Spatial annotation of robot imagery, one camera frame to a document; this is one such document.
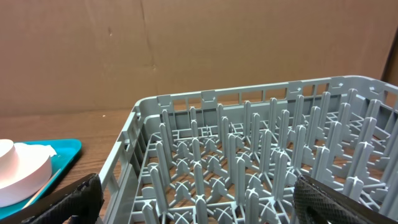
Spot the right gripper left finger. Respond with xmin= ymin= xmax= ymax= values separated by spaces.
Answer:
xmin=1 ymin=173 xmax=104 ymax=224

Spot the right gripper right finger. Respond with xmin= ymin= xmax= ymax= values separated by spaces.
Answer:
xmin=293 ymin=175 xmax=397 ymax=224

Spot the white napkin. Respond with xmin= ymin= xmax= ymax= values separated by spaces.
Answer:
xmin=14 ymin=142 xmax=57 ymax=157

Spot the grey dishwasher rack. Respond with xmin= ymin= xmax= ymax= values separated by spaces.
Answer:
xmin=98 ymin=76 xmax=397 ymax=223

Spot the wooden chopstick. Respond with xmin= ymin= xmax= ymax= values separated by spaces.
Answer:
xmin=23 ymin=169 xmax=61 ymax=208

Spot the teal serving tray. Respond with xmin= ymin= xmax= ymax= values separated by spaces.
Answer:
xmin=1 ymin=139 xmax=82 ymax=219

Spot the pink bowl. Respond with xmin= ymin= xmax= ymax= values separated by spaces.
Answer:
xmin=1 ymin=150 xmax=52 ymax=207

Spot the cream paper cup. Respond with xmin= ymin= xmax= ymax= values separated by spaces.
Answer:
xmin=0 ymin=139 xmax=19 ymax=187

